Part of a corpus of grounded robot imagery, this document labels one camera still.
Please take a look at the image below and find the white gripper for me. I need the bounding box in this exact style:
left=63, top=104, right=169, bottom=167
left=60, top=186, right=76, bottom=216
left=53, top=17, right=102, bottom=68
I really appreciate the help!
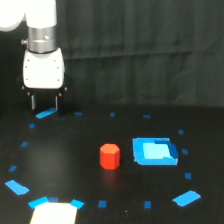
left=21, top=48, right=68, bottom=116

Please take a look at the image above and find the red hexagonal block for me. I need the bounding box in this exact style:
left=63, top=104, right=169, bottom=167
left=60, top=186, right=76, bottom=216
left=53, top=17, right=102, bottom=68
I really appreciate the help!
left=100, top=143, right=120, bottom=170

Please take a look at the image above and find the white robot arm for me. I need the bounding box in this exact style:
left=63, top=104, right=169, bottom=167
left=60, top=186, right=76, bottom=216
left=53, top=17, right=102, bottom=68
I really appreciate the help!
left=0, top=0, right=68, bottom=115

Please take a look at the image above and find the long blue tape top-left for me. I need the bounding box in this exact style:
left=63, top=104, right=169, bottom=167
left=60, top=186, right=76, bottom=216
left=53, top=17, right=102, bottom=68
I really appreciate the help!
left=36, top=108, right=57, bottom=119

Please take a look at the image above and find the black backdrop curtain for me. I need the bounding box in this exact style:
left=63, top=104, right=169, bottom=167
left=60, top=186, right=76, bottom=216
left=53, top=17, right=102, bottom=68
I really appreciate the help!
left=0, top=0, right=224, bottom=109

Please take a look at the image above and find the long blue tape left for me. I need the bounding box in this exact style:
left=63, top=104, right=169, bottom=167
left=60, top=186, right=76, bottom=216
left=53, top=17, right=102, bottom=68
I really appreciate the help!
left=5, top=180, right=29, bottom=195

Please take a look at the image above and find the long blue tape bottom-left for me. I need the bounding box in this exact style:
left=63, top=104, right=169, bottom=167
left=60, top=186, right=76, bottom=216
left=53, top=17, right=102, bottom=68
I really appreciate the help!
left=28, top=196, right=49, bottom=209

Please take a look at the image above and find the blue tape beside paper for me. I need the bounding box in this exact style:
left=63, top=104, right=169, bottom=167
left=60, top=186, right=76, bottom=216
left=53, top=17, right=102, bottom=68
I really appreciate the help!
left=70, top=199, right=84, bottom=209

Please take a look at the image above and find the blue tape square patch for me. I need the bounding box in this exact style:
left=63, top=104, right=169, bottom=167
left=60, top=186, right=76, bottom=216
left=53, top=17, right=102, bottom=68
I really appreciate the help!
left=133, top=138, right=179, bottom=166

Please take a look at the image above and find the white paper sheet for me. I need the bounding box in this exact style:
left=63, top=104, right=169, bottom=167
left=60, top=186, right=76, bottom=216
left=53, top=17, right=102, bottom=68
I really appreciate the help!
left=30, top=203, right=77, bottom=224

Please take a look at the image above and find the long blue tape bottom-right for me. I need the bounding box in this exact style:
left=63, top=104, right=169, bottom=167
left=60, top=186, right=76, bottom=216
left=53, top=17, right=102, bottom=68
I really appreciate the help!
left=173, top=190, right=201, bottom=207

